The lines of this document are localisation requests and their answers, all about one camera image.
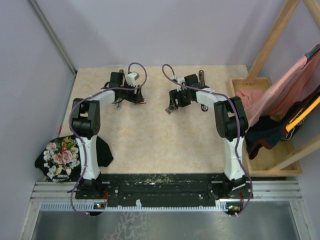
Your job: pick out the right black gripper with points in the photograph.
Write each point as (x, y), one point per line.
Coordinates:
(174, 95)

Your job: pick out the pink cloth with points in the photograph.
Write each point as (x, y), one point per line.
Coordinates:
(292, 87)

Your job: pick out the wooden tray box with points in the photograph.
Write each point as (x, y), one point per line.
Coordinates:
(261, 165)

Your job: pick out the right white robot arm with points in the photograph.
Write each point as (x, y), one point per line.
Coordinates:
(230, 121)

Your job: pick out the black floral t-shirt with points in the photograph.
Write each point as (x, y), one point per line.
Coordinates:
(67, 158)

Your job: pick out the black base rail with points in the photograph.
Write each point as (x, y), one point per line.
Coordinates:
(168, 190)

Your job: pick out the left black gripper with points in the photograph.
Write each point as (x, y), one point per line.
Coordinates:
(136, 98)

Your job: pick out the dark navy garment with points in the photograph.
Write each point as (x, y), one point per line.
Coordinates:
(268, 132)

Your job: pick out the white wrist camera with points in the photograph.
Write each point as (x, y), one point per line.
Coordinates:
(131, 78)
(180, 83)

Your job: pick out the grey staple box tray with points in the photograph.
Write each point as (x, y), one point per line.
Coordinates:
(169, 111)

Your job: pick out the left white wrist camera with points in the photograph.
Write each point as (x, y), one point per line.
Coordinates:
(131, 78)

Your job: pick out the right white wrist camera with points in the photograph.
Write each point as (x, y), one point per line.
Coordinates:
(180, 83)

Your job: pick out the wooden rack frame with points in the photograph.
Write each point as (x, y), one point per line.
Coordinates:
(271, 40)

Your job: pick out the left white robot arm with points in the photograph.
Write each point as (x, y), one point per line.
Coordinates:
(85, 118)

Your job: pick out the black silver stapler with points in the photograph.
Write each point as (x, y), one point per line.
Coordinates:
(118, 102)
(202, 78)

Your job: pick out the red staple box sleeve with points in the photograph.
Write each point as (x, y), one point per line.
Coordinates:
(141, 103)

